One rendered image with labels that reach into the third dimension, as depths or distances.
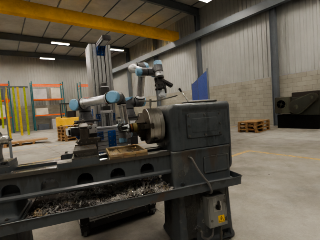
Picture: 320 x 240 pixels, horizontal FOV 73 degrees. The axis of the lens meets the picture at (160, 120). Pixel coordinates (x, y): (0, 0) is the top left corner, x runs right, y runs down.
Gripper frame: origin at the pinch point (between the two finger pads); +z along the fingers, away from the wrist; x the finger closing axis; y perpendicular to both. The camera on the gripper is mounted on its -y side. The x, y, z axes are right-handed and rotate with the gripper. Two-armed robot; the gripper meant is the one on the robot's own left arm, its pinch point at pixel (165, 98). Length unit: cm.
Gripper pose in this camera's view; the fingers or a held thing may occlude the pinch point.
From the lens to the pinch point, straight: 191.3
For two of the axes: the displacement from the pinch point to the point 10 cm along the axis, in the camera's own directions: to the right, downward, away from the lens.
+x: 3.0, -2.2, -9.3
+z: 1.5, 9.7, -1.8
